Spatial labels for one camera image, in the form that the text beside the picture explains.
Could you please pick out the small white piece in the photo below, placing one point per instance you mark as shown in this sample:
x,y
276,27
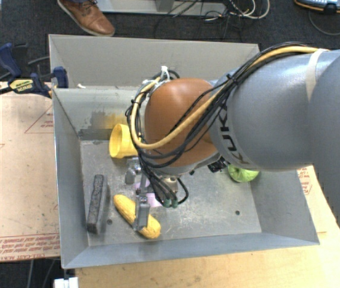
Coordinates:
x,y
80,86

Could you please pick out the person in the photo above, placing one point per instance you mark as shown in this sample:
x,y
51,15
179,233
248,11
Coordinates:
x,y
89,13

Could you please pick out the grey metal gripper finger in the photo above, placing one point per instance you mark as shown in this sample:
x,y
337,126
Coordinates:
x,y
131,172
141,214

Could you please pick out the yellow plastic cup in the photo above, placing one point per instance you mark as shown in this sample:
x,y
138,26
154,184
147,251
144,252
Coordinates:
x,y
120,142

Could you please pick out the dark green flat block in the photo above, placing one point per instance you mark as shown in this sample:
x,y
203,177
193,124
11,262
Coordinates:
x,y
96,202

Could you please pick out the green apple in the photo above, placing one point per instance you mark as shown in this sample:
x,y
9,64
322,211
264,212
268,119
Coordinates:
x,y
242,175

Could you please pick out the yellow corn cob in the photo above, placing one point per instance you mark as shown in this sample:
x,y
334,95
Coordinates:
x,y
123,207

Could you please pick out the grey metal bin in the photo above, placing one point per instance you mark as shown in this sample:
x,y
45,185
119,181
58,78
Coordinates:
x,y
212,208

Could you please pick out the pale pink round thing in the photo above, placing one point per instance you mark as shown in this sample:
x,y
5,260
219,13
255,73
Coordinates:
x,y
152,199

